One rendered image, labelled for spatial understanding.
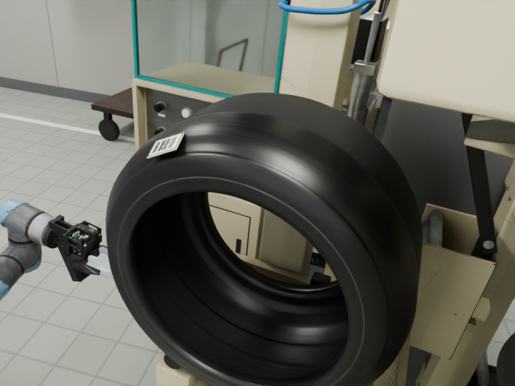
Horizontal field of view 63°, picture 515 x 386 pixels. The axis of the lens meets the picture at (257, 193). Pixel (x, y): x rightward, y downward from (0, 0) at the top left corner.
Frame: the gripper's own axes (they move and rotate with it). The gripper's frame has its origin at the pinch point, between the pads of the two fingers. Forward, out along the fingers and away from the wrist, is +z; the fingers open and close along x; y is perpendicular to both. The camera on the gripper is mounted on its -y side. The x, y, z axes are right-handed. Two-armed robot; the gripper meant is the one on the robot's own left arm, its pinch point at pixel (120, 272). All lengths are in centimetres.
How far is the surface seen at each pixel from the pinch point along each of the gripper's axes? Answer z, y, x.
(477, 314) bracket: 79, 13, 23
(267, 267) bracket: 29.4, -2.9, 26.4
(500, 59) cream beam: 49, 72, -34
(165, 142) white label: 14.2, 44.7, -10.1
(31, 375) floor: -56, -109, 17
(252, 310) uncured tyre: 31.2, -5.8, 12.3
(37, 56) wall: -344, -101, 305
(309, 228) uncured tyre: 40, 42, -13
